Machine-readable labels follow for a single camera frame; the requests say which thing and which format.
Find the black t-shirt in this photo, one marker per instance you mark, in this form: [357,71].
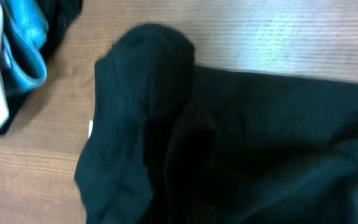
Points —
[173,142]

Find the black folded garment under pile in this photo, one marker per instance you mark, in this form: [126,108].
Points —
[59,15]

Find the blue folded jeans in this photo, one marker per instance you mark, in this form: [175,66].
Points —
[24,33]

